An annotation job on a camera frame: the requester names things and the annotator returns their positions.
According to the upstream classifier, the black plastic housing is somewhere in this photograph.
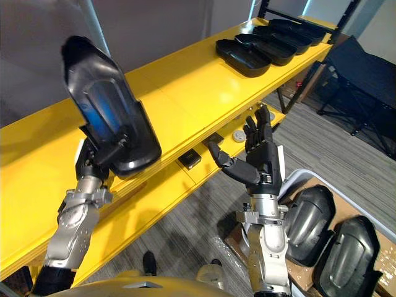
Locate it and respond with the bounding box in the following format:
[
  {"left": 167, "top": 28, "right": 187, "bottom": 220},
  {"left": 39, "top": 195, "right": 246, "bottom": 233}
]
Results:
[
  {"left": 60, "top": 35, "right": 163, "bottom": 179},
  {"left": 282, "top": 185, "right": 337, "bottom": 267},
  {"left": 253, "top": 25, "right": 314, "bottom": 56},
  {"left": 312, "top": 215, "right": 385, "bottom": 297},
  {"left": 269, "top": 18, "right": 327, "bottom": 47},
  {"left": 234, "top": 33, "right": 298, "bottom": 67},
  {"left": 215, "top": 39, "right": 272, "bottom": 79}
]

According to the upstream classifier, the small black square box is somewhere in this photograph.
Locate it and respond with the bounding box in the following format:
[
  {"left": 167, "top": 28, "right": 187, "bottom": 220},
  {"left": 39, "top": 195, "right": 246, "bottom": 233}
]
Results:
[
  {"left": 178, "top": 148, "right": 203, "bottom": 171},
  {"left": 202, "top": 132, "right": 225, "bottom": 148}
]

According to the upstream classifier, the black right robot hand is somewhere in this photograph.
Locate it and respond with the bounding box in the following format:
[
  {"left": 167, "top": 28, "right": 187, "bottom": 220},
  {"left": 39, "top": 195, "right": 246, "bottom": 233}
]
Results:
[{"left": 207, "top": 104, "right": 285, "bottom": 196}]

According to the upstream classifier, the silver ribbed pole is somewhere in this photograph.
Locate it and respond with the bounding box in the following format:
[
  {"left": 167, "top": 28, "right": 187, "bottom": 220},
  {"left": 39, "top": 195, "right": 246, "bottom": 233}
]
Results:
[{"left": 78, "top": 0, "right": 111, "bottom": 57}]

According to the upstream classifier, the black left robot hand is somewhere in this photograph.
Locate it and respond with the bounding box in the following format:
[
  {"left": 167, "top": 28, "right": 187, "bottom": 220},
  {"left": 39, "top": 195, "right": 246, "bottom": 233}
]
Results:
[{"left": 75, "top": 124, "right": 131, "bottom": 187}]

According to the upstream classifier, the dark left robot foot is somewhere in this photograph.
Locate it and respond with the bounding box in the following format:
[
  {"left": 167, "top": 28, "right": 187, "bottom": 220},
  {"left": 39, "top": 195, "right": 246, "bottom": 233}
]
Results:
[{"left": 142, "top": 251, "right": 158, "bottom": 277}]

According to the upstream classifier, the black folding cart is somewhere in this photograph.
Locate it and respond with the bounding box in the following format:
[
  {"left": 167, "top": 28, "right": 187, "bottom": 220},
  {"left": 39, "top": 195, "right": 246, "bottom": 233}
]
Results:
[{"left": 316, "top": 35, "right": 396, "bottom": 156}]

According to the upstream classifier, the grey plastic bin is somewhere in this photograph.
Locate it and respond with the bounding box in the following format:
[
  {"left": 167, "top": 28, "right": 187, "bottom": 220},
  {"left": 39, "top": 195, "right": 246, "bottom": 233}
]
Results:
[{"left": 276, "top": 168, "right": 396, "bottom": 297}]

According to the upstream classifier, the brown cardboard liner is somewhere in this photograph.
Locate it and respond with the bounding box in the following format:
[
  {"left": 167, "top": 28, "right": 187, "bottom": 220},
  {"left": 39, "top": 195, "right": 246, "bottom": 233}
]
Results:
[{"left": 286, "top": 184, "right": 396, "bottom": 293}]

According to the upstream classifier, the black metal shelf frame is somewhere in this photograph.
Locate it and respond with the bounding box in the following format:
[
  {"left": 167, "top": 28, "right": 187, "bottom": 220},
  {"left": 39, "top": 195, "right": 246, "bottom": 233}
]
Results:
[{"left": 258, "top": 0, "right": 363, "bottom": 116}]

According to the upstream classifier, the yellow robot torso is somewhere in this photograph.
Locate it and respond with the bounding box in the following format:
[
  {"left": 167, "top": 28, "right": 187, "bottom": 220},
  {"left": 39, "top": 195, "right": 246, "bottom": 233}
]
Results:
[{"left": 53, "top": 268, "right": 246, "bottom": 297}]

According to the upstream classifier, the clear bubble wrap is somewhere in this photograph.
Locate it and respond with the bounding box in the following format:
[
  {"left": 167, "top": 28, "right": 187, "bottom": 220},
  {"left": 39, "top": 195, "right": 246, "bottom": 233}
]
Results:
[{"left": 212, "top": 236, "right": 252, "bottom": 281}]

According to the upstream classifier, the yellow shelf board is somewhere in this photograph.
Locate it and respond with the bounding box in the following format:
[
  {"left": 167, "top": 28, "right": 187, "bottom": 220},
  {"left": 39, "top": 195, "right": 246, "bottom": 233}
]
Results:
[
  {"left": 0, "top": 17, "right": 338, "bottom": 273},
  {"left": 29, "top": 103, "right": 287, "bottom": 287}
]

